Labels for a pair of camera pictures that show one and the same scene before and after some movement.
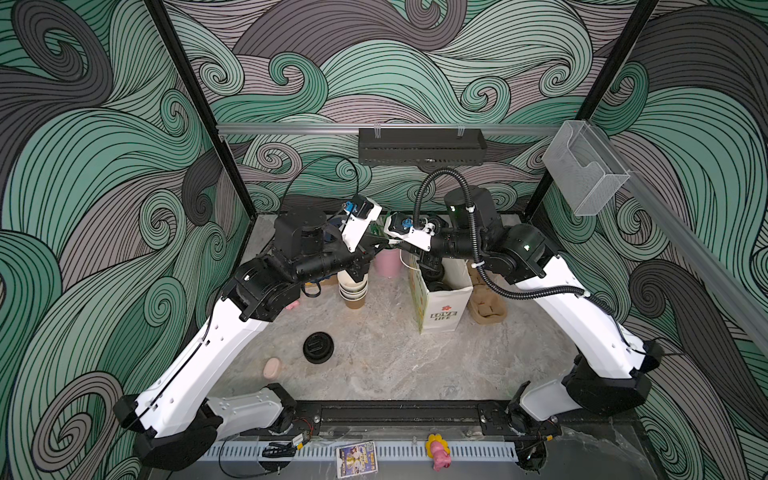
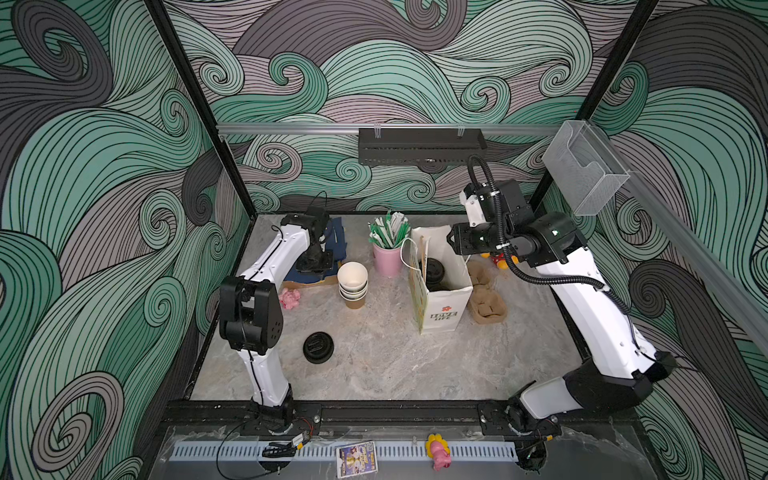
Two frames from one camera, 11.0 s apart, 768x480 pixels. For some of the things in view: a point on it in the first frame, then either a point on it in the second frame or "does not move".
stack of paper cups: (352, 292) does not move
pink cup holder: (387, 262) does not move
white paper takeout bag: (439, 311) does not move
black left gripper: (362, 255) → (328, 265)
